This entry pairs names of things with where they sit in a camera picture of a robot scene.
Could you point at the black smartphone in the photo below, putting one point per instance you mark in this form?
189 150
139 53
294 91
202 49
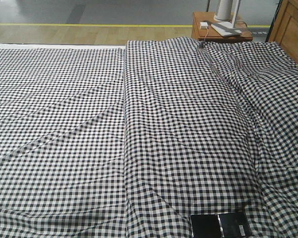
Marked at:
228 225

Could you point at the checkered bed sheet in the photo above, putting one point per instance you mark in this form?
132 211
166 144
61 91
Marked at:
62 143

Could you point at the checkered folded quilt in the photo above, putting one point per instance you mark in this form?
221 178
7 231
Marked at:
210 128

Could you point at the wooden nightstand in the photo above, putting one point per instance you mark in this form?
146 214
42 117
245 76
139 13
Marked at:
212 35

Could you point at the white charger adapter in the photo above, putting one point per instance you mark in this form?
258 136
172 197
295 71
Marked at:
204 25

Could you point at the white cylindrical heater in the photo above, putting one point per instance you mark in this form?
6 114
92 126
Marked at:
223 11

